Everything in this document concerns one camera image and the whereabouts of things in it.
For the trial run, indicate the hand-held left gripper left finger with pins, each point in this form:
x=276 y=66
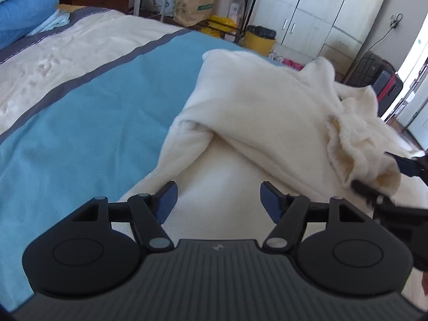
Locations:
x=167 y=200

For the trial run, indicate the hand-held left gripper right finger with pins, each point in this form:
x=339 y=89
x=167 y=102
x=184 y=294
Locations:
x=271 y=204

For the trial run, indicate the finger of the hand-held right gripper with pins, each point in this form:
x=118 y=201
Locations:
x=408 y=166
x=364 y=187

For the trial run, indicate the cream fleece garment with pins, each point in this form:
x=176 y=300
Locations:
x=267 y=113

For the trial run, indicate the black suitcase with red stripe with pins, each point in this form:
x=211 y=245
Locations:
x=384 y=83

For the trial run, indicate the blue and cream bed blanket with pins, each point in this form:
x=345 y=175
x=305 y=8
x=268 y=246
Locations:
x=83 y=117

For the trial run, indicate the pink slippers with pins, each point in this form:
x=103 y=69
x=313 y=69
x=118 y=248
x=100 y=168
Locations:
x=291 y=63

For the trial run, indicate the yellow trash bin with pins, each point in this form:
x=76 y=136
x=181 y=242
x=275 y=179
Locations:
x=257 y=45

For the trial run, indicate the white wardrobe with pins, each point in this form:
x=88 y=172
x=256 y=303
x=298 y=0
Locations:
x=317 y=6

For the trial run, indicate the yellow plastic bags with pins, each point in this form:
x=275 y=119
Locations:
x=222 y=21

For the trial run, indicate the brown paper bag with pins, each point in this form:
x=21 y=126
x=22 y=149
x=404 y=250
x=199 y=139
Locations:
x=192 y=6

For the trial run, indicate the white bag with green print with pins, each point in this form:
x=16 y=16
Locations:
x=165 y=3

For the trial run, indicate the black stand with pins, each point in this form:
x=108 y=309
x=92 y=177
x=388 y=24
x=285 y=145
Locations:
x=250 y=3

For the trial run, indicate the light blue cloth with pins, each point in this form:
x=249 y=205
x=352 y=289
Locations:
x=50 y=21

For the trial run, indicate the blue pillow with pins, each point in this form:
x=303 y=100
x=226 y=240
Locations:
x=23 y=10

